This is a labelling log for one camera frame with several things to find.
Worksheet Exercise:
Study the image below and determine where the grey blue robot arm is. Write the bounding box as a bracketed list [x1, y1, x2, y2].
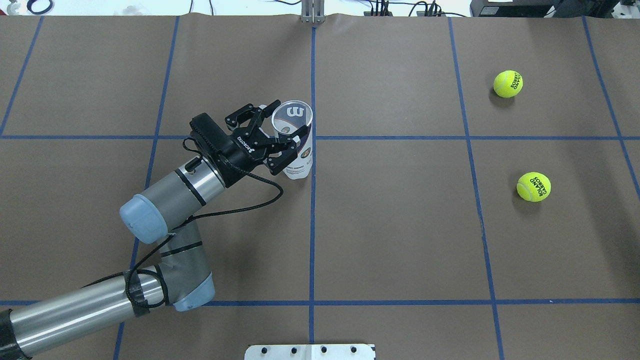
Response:
[1, 100, 314, 360]

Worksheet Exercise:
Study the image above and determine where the aluminium frame post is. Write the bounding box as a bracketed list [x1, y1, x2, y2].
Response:
[301, 0, 326, 25]

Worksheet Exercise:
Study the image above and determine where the white blue tennis ball can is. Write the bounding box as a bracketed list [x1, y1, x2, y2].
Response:
[270, 100, 314, 180]

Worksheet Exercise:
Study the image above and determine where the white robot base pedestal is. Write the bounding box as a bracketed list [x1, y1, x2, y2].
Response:
[244, 343, 377, 360]

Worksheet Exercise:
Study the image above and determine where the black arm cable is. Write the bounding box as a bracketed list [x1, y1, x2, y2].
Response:
[80, 137, 284, 308]

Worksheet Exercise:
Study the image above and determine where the yellow tennis ball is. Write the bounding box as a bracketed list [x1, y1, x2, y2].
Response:
[493, 70, 524, 98]
[516, 172, 552, 202]

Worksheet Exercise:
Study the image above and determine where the black equipment box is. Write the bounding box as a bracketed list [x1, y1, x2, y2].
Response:
[470, 0, 620, 19]

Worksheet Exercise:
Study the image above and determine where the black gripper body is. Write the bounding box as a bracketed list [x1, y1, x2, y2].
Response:
[212, 129, 270, 188]

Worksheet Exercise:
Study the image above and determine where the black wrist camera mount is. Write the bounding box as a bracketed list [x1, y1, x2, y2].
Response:
[189, 112, 234, 158]

